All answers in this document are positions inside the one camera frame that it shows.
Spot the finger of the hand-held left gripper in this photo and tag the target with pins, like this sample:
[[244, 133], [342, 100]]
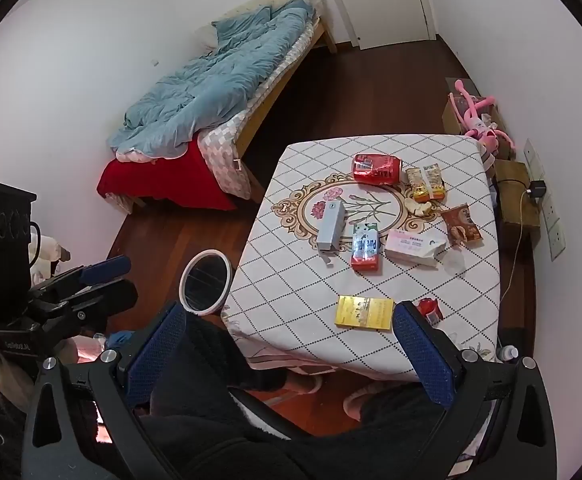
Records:
[[111, 297], [106, 267]]

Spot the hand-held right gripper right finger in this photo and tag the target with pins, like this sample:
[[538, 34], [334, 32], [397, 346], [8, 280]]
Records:
[[426, 355]]

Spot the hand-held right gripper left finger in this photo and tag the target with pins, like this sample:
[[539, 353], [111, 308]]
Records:
[[156, 345]]

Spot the brown snack packet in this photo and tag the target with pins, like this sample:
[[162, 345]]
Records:
[[461, 225]]

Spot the red soda can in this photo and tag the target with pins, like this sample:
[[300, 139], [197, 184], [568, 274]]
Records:
[[377, 169]]

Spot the white round trash bin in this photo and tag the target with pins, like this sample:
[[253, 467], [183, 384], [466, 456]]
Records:
[[203, 282]]

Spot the small red wrapper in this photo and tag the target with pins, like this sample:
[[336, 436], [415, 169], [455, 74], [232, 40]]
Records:
[[428, 309]]

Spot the white plush toy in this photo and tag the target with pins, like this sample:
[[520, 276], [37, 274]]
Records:
[[48, 255]]

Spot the black fleece trousers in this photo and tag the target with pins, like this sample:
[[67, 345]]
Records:
[[211, 370]]

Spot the gold flat box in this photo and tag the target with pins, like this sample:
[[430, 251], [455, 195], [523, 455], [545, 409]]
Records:
[[365, 312]]

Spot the pink slipper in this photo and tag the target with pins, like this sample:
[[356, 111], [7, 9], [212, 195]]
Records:
[[303, 384], [361, 400]]

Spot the small white bottle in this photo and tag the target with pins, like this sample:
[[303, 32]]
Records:
[[508, 353]]

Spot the red blanket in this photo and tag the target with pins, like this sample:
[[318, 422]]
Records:
[[166, 180]]

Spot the white pink tissue pack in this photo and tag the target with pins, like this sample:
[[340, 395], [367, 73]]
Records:
[[413, 246]]

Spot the green red carton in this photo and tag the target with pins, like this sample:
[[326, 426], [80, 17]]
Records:
[[366, 247]]

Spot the orange peel piece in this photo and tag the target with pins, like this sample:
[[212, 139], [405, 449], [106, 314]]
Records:
[[418, 207]]

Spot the light blue box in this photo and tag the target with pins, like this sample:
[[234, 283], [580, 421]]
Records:
[[332, 225]]

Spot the checkered bed sheet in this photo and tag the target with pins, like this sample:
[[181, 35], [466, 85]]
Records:
[[223, 150]]

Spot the yellow snack packet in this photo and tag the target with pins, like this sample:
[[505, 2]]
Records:
[[425, 184]]

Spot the black charger plug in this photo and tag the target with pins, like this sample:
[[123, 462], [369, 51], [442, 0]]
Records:
[[537, 190]]

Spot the light blue duvet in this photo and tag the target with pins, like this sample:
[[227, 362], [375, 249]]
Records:
[[211, 85]]

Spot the wooden bed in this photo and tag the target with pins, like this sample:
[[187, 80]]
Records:
[[266, 105]]

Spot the pink plush toy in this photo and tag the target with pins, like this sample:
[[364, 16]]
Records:
[[476, 120]]

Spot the cardboard box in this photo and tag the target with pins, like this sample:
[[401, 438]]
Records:
[[453, 115]]

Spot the white pillow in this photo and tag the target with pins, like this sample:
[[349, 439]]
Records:
[[205, 40]]

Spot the white door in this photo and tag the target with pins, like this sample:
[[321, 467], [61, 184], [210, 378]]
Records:
[[376, 0]]

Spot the white wall socket panel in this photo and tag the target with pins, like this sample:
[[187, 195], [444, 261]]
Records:
[[555, 230], [532, 157]]

